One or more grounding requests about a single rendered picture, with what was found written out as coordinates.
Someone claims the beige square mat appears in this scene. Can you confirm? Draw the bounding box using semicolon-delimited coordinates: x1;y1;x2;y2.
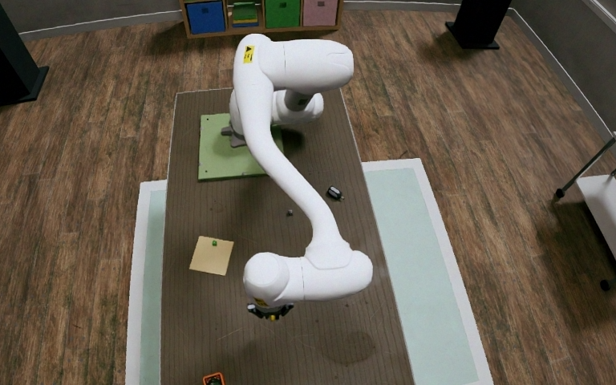
189;236;233;276

